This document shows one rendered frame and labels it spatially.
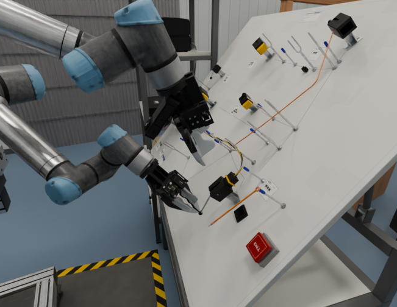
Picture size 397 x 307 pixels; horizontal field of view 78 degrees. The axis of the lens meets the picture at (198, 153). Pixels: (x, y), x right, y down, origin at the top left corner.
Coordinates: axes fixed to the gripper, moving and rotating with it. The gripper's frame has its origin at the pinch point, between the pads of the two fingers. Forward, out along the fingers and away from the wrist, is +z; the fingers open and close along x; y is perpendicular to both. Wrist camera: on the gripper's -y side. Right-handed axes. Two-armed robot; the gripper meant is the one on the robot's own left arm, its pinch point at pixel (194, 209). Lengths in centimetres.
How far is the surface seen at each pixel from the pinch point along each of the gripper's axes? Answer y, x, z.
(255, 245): 22.3, -2.2, 10.2
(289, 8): -90, 241, -12
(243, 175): 6.1, 17.1, 4.7
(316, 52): 21, 62, -3
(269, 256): 24.7, -2.7, 13.1
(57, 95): -304, 64, -169
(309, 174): 28.1, 18.6, 9.9
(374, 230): 20, 27, 46
